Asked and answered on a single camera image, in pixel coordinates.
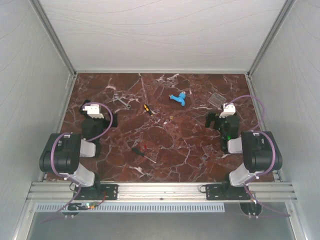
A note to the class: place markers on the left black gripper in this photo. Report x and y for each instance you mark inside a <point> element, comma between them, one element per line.
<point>107,122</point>

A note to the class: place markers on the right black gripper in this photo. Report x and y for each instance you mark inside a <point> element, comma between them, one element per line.
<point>213,117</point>

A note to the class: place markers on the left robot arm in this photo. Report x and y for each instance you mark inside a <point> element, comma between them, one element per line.
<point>63,151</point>

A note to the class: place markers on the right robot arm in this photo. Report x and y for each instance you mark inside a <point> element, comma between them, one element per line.
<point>260,156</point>

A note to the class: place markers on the clear fuse box lid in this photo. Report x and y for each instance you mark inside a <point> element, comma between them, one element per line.
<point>217,100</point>

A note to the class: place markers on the silver wrench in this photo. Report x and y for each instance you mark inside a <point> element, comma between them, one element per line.
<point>117,98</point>

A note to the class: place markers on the blue plastic faucet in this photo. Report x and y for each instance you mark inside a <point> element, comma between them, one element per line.
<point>180,98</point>

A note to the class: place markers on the yellow black screwdriver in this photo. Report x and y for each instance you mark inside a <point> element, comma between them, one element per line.
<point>148,110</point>

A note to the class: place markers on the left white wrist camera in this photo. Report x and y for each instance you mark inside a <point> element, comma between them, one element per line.
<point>93,111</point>

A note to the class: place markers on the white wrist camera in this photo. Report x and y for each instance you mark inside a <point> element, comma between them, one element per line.
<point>228,110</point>
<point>93,111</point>

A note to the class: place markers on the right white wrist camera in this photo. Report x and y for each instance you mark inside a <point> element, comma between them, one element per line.
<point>228,110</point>

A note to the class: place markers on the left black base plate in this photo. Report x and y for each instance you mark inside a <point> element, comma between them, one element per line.
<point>108,192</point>

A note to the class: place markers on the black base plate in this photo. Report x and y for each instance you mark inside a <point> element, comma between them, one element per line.
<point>108,192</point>
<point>220,192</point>

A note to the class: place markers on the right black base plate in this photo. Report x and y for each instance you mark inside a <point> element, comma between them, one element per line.
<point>220,192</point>

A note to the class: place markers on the aluminium front rail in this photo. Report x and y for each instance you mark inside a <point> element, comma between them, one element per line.
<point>168,192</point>

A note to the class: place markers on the slotted grey cable duct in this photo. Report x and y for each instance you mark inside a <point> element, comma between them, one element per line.
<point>113,207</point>

